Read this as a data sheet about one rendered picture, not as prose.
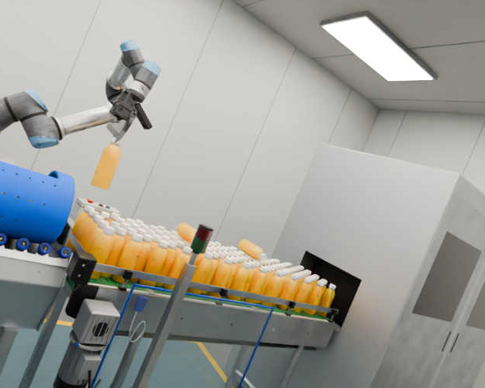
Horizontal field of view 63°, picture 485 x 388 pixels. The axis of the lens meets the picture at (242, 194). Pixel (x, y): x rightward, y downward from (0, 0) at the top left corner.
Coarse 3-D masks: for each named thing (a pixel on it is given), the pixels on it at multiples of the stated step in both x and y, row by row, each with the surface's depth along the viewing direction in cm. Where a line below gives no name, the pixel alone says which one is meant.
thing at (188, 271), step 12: (180, 276) 153; (180, 288) 152; (180, 300) 153; (168, 312) 152; (168, 324) 153; (156, 336) 153; (156, 348) 153; (144, 360) 154; (156, 360) 154; (144, 372) 152; (144, 384) 154
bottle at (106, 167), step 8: (112, 144) 156; (104, 152) 154; (112, 152) 154; (120, 152) 157; (104, 160) 153; (112, 160) 154; (96, 168) 154; (104, 168) 153; (112, 168) 155; (96, 176) 153; (104, 176) 153; (112, 176) 156; (96, 184) 152; (104, 184) 153
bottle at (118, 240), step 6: (114, 234) 161; (120, 234) 161; (114, 240) 159; (120, 240) 160; (114, 246) 159; (120, 246) 161; (114, 252) 160; (120, 252) 162; (108, 258) 159; (114, 258) 160; (108, 264) 159; (114, 264) 161; (102, 276) 160; (108, 276) 161
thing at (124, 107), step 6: (126, 90) 156; (120, 96) 156; (126, 96) 156; (132, 96) 158; (138, 96) 157; (114, 102) 158; (120, 102) 153; (126, 102) 156; (132, 102) 158; (114, 108) 154; (120, 108) 154; (126, 108) 155; (132, 108) 156; (114, 114) 156; (120, 114) 154; (126, 114) 156; (132, 114) 157; (126, 120) 157
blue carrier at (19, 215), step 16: (0, 176) 131; (16, 176) 134; (32, 176) 139; (48, 176) 144; (64, 176) 150; (0, 192) 130; (16, 192) 133; (32, 192) 136; (48, 192) 140; (64, 192) 144; (0, 208) 131; (16, 208) 133; (32, 208) 136; (48, 208) 140; (64, 208) 143; (0, 224) 133; (16, 224) 136; (32, 224) 138; (48, 224) 141; (64, 224) 144; (32, 240) 144; (48, 240) 146
